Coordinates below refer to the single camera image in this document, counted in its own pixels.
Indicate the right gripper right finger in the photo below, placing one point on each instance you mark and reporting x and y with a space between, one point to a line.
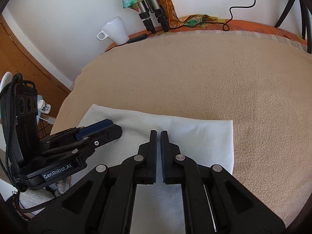
214 201

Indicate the colourful patterned scarf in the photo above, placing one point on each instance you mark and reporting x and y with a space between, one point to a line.
169 10

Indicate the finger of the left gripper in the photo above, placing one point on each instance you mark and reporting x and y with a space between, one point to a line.
77 133
85 146

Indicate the beige fleece blanket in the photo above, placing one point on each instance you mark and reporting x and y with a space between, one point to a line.
262 86

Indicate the orange patterned bedsheet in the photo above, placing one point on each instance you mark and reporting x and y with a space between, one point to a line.
238 27

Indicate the black cable adapter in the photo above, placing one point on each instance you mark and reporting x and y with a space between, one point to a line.
138 38

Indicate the white ceramic cup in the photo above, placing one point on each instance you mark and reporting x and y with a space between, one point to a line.
115 31

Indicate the white garment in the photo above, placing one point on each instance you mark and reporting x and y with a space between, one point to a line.
158 208

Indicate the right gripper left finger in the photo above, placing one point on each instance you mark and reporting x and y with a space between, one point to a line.
103 200

